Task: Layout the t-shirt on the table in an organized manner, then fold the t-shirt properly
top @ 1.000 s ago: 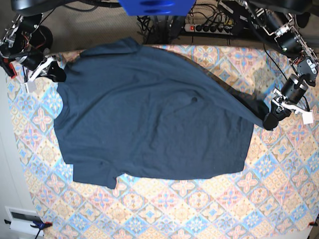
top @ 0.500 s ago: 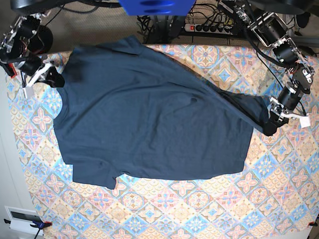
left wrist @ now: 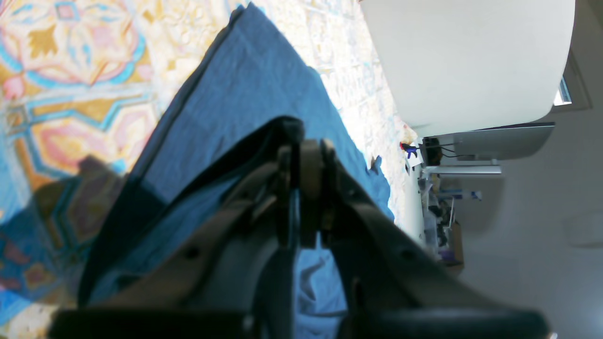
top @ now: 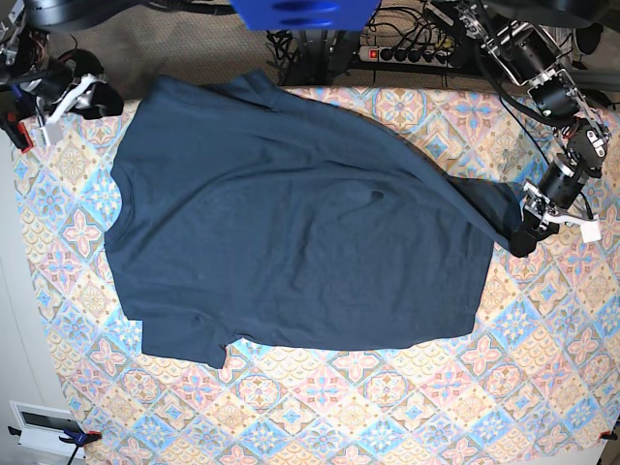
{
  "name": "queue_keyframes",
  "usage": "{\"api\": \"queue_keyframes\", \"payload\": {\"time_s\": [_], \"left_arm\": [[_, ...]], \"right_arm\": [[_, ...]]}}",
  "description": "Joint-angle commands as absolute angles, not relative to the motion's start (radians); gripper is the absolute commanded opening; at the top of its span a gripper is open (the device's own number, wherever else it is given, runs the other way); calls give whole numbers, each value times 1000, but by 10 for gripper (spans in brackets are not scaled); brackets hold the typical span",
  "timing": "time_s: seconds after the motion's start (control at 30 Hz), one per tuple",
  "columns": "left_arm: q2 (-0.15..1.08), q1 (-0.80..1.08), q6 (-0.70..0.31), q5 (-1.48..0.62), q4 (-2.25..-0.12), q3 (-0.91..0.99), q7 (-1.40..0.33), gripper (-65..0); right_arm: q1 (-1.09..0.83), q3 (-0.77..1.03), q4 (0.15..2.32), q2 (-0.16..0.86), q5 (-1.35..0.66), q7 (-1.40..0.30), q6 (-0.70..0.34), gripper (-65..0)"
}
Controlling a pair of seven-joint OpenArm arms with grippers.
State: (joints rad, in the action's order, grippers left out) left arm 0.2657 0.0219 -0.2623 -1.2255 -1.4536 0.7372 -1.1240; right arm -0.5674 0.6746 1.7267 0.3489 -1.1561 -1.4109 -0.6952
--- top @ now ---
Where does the dark navy t-shirt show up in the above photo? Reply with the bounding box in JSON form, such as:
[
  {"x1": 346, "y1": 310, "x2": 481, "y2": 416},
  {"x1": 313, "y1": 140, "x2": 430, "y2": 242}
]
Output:
[{"x1": 105, "y1": 72, "x2": 521, "y2": 368}]

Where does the black round stool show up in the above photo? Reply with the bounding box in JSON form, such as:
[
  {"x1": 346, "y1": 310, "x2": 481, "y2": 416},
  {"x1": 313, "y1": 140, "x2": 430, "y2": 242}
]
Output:
[{"x1": 58, "y1": 48, "x2": 105, "y2": 78}]

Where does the white wall outlet box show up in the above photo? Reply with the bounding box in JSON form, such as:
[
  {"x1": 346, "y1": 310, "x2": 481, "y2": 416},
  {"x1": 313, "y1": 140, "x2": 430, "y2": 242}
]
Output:
[{"x1": 10, "y1": 401, "x2": 78, "y2": 458}]

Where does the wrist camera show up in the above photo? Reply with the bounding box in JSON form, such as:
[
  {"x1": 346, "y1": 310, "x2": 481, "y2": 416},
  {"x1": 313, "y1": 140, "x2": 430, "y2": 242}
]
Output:
[
  {"x1": 32, "y1": 123, "x2": 63, "y2": 147},
  {"x1": 579, "y1": 221, "x2": 602, "y2": 243}
]

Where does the blue orange clamp lower left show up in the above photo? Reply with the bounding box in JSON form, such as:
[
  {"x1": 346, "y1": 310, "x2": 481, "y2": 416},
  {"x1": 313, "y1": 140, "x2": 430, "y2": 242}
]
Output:
[{"x1": 7, "y1": 426, "x2": 102, "y2": 464}]

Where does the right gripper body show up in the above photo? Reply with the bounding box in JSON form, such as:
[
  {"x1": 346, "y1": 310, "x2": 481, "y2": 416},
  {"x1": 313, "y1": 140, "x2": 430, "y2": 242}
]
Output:
[{"x1": 23, "y1": 71, "x2": 107, "y2": 124}]

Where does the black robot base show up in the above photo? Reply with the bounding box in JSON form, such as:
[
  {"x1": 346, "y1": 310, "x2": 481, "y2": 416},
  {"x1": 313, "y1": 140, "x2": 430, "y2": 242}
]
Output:
[
  {"x1": 23, "y1": 0, "x2": 140, "y2": 30},
  {"x1": 482, "y1": 0, "x2": 611, "y2": 29}
]

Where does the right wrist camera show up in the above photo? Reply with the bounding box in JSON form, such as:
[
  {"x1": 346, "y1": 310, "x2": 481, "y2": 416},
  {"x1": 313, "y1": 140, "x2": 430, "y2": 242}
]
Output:
[{"x1": 32, "y1": 123, "x2": 63, "y2": 147}]

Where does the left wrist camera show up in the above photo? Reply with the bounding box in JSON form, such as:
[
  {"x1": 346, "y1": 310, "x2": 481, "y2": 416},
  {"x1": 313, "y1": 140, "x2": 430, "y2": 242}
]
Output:
[{"x1": 579, "y1": 221, "x2": 602, "y2": 243}]

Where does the white power strip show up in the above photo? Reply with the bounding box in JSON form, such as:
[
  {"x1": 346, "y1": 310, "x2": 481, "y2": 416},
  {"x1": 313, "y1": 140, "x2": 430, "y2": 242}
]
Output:
[{"x1": 357, "y1": 46, "x2": 450, "y2": 67}]

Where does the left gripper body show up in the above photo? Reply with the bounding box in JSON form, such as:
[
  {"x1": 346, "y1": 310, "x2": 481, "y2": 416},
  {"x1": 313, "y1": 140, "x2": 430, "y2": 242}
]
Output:
[{"x1": 522, "y1": 154, "x2": 599, "y2": 235}]

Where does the orange clamp lower right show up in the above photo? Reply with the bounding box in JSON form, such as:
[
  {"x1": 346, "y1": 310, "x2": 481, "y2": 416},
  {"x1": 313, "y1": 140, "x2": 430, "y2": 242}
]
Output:
[{"x1": 599, "y1": 431, "x2": 618, "y2": 441}]

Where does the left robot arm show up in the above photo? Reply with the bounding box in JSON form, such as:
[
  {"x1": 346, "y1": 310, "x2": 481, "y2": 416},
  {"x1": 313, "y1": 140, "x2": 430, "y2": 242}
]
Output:
[{"x1": 457, "y1": 1, "x2": 611, "y2": 258}]

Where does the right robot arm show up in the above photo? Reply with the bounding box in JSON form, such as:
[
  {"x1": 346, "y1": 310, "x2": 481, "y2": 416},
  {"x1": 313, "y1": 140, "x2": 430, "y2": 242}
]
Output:
[{"x1": 1, "y1": 1, "x2": 131, "y2": 121}]

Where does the patterned colourful tablecloth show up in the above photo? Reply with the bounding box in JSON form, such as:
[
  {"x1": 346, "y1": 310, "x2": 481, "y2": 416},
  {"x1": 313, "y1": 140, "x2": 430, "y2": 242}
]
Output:
[{"x1": 8, "y1": 115, "x2": 619, "y2": 464}]

